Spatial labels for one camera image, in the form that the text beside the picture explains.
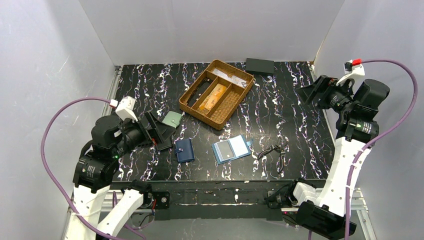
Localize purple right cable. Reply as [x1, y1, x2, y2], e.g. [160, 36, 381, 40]
[308, 59, 419, 240]

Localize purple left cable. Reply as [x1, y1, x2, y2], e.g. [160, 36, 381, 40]
[40, 97, 147, 240]

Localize woven brown divided tray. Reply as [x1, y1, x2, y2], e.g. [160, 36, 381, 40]
[179, 59, 254, 130]

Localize green card holder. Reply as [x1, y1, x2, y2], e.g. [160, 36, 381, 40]
[161, 111, 183, 129]

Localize aluminium base frame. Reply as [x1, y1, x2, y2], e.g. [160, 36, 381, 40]
[65, 179, 376, 240]

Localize light blue card holder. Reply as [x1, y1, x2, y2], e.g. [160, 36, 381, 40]
[211, 135, 253, 165]

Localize purple cable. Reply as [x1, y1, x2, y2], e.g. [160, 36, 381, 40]
[308, 59, 419, 240]
[40, 97, 147, 240]

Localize black card holder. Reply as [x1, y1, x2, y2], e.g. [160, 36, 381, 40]
[156, 137, 173, 151]

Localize black box at back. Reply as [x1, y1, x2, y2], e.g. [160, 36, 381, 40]
[245, 58, 275, 76]

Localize dark blue card holder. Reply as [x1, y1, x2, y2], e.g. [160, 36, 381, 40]
[174, 138, 195, 164]

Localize black cards in tray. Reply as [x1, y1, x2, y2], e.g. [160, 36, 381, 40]
[187, 77, 213, 107]

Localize silver cards in tray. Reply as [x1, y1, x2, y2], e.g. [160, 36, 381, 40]
[212, 68, 248, 88]

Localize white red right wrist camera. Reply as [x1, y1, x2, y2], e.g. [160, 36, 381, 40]
[336, 58, 365, 86]

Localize orange cards in tray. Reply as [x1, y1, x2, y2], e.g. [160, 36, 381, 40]
[199, 83, 227, 111]

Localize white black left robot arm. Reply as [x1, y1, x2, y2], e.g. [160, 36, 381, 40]
[65, 110, 179, 240]

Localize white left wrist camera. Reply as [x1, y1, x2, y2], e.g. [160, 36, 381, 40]
[109, 96, 138, 122]

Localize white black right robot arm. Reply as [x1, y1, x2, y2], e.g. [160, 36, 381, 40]
[289, 75, 390, 240]

